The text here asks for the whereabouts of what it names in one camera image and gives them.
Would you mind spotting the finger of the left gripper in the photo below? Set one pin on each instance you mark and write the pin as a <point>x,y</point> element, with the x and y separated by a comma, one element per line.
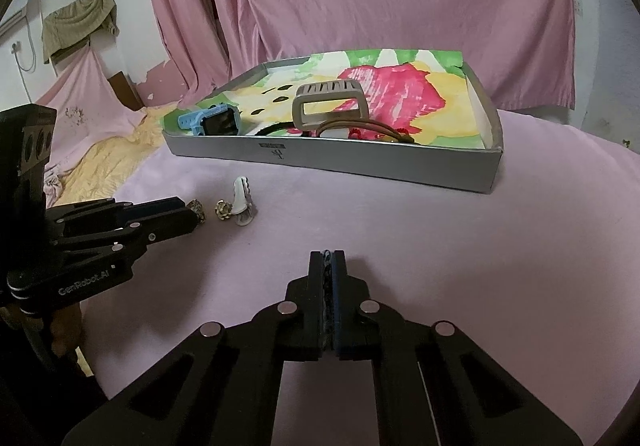
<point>137,236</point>
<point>102,215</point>

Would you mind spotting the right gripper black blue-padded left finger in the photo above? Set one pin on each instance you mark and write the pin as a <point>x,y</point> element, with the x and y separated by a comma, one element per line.
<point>221,385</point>

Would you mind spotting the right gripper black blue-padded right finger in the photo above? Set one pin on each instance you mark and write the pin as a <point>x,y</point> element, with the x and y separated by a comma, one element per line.
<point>433,385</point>

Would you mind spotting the gold earring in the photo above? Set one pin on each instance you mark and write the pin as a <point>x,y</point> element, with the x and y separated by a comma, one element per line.
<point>197,208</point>
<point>223,210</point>

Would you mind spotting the black white striped hair clip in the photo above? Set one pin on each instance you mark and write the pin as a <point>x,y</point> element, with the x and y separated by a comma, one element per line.
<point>327,302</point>

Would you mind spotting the person's left hand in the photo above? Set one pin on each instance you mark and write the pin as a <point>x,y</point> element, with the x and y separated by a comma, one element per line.
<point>52,335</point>

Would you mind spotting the yellow bed blanket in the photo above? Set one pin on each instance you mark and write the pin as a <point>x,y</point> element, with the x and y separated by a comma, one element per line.
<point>108,163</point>

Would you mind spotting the pink embroidered draped sheet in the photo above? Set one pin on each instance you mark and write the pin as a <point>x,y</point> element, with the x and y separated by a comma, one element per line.
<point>87,111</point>

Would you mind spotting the brown wooden headboard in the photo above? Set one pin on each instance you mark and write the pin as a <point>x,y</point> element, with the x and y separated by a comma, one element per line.
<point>125,92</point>

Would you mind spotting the pink table cloth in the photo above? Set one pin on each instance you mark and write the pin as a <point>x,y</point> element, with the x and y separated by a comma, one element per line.
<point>542,273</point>

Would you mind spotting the olive green hanging cloth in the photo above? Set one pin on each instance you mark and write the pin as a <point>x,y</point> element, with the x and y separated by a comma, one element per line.
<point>66,27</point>

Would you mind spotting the narrow pink curtain panel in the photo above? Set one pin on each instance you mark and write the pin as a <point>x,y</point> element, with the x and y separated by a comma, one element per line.
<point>190,33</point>

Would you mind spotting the grey tray with colourful lining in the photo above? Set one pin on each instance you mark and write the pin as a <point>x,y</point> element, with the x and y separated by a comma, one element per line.
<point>414,115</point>

